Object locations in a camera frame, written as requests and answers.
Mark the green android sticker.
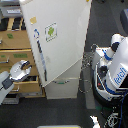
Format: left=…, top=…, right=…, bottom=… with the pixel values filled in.
left=45, top=23, right=57, bottom=42

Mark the wooden drawer cabinet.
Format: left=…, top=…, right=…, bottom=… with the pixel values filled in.
left=0, top=17, right=45, bottom=98

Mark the grey coiled cable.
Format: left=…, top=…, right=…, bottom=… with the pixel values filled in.
left=78, top=43, right=100, bottom=94

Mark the white blue robot body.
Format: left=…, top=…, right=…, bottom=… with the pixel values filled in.
left=92, top=34, right=128, bottom=106

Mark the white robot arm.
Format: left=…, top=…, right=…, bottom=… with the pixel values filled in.
left=0, top=60, right=32, bottom=105

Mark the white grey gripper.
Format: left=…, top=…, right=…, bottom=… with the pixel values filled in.
left=10, top=60, right=32, bottom=82

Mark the grey box on cabinet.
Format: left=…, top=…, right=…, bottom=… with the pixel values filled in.
left=0, top=6, right=22, bottom=17

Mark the white refrigerator with drawers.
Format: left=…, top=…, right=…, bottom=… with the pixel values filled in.
left=19, top=0, right=92, bottom=99

